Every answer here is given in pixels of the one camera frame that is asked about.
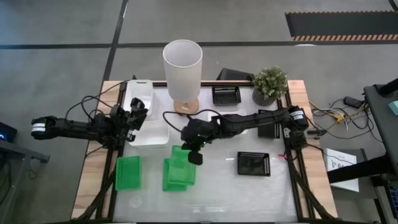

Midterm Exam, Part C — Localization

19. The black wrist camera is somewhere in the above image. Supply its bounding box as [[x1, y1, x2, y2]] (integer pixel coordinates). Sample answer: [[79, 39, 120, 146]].
[[187, 150, 204, 166], [130, 97, 149, 110]]

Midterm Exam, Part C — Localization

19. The small potted green plant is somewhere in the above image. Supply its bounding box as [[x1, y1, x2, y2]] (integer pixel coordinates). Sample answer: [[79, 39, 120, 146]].
[[251, 65, 289, 107]]

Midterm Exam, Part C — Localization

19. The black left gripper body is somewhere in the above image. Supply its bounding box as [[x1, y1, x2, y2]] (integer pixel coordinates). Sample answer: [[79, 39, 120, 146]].
[[109, 105, 139, 138]]

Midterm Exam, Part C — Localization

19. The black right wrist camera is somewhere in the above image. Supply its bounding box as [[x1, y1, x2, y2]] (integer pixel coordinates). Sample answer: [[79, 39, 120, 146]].
[[187, 150, 204, 166]]

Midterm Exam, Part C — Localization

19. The black power adapter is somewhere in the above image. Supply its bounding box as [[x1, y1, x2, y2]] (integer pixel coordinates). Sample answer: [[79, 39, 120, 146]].
[[343, 96, 364, 110]]

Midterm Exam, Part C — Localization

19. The yellow floor cable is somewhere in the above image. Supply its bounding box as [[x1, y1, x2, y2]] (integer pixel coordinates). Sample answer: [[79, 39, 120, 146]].
[[309, 101, 371, 125]]

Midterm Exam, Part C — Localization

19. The white shade wooden base lamp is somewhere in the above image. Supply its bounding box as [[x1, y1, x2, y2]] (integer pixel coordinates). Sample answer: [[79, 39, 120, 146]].
[[162, 39, 203, 115]]

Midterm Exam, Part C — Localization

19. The black plastic mesh basket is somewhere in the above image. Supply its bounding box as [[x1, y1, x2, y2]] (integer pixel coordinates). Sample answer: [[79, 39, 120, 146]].
[[211, 85, 242, 106], [257, 108, 282, 139], [237, 151, 271, 177]]

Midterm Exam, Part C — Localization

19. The dark gray desk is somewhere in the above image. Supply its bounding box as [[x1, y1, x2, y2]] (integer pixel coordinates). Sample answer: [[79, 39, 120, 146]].
[[363, 83, 398, 175]]

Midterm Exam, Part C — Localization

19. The gray metal stand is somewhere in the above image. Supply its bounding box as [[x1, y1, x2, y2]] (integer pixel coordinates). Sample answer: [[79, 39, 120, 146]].
[[0, 139, 51, 224]]

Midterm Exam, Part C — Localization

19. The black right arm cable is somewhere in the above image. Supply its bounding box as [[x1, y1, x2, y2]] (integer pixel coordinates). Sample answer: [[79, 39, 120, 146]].
[[162, 108, 224, 134]]

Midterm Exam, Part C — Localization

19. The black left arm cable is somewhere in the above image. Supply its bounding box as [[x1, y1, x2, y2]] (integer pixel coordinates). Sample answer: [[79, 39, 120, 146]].
[[64, 74, 137, 122]]

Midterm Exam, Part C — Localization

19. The black equipment rack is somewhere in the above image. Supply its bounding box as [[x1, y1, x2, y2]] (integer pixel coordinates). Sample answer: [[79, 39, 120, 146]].
[[371, 174, 398, 224]]

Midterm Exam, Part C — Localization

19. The black hazard striped floor mat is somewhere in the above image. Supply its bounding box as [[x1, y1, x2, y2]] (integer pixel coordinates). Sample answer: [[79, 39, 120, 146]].
[[285, 11, 398, 42]]

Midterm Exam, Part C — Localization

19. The black floor cable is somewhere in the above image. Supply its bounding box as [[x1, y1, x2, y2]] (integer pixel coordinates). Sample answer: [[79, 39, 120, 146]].
[[323, 118, 385, 144]]

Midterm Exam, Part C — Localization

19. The black aluminium table frame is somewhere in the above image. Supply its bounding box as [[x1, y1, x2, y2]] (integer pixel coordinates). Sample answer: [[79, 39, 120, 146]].
[[70, 79, 340, 224]]

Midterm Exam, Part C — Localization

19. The white cardboard box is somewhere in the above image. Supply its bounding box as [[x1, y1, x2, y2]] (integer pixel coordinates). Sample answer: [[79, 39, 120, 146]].
[[323, 147, 360, 193]]

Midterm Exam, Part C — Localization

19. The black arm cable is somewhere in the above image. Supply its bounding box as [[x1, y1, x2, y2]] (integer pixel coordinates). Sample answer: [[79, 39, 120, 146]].
[[162, 108, 224, 134], [64, 74, 137, 122]]

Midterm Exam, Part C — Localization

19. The black pole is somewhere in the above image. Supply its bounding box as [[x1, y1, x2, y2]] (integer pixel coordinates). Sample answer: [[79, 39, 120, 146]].
[[377, 77, 398, 96]]

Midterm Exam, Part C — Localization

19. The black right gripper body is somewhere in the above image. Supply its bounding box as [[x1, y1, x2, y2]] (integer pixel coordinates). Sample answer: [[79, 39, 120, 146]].
[[182, 118, 216, 146]]

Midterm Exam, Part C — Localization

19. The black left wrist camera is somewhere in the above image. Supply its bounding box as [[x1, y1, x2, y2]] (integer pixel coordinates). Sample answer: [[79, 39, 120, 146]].
[[130, 97, 149, 110]]

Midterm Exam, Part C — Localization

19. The black device with blue light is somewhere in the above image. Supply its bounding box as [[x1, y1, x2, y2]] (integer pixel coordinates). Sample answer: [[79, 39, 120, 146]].
[[0, 121, 18, 144]]

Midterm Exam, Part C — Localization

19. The black desk beam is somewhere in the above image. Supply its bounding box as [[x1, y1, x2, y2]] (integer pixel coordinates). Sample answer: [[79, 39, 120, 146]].
[[326, 154, 398, 184]]

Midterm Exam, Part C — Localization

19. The green plastic mesh basket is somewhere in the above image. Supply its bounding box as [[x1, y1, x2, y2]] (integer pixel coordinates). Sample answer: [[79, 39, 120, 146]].
[[162, 157, 189, 192], [170, 144, 197, 186], [114, 155, 142, 192]]

